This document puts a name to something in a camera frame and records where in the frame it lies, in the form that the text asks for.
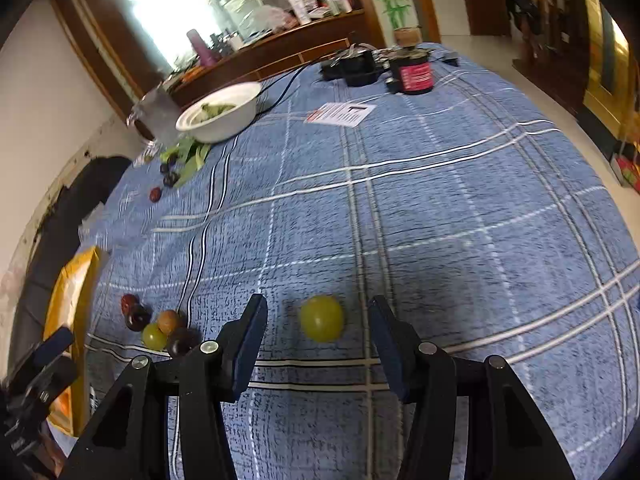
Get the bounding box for white bowl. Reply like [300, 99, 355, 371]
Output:
[175, 81, 263, 144]

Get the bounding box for wooden counter ledge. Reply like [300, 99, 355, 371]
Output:
[165, 9, 381, 106]

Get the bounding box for black cylinder red label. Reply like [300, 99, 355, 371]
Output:
[385, 47, 435, 96]

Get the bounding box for green leaves in bowl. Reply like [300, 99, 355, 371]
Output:
[192, 102, 236, 121]

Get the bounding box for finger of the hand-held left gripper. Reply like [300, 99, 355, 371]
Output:
[31, 326, 77, 367]
[30, 357, 81, 401]

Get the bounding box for dark grape cluster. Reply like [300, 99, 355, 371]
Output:
[159, 152, 182, 188]

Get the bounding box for clear glass pitcher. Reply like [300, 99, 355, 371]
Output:
[126, 82, 183, 148]

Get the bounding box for large green round fruit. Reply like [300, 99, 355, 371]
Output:
[299, 295, 346, 343]

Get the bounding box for black power cable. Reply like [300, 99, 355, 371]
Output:
[255, 60, 326, 116]

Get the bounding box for small green fruit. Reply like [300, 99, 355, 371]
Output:
[141, 323, 168, 352]

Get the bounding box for white printed paper card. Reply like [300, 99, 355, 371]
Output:
[305, 102, 377, 127]

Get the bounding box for black electric device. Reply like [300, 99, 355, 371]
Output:
[320, 49, 383, 87]

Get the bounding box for loose green leafy vegetable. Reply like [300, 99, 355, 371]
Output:
[160, 137, 213, 186]

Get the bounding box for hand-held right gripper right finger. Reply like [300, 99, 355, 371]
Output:
[369, 295, 576, 480]

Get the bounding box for purple bottle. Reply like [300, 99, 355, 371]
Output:
[186, 29, 218, 67]

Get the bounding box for yellow paper bag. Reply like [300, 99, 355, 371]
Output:
[42, 246, 103, 436]

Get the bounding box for black chair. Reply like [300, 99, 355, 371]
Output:
[10, 156, 132, 376]

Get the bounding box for clear plastic bag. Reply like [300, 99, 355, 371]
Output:
[240, 4, 296, 33]

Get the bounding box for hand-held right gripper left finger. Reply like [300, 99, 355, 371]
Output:
[60, 294, 269, 480]

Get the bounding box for small dark purple plum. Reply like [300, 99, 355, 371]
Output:
[125, 306, 152, 332]

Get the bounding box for small dark fruit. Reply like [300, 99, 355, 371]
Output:
[166, 330, 200, 359]

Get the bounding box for wooden stair railing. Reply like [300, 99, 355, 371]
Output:
[530, 0, 588, 91]

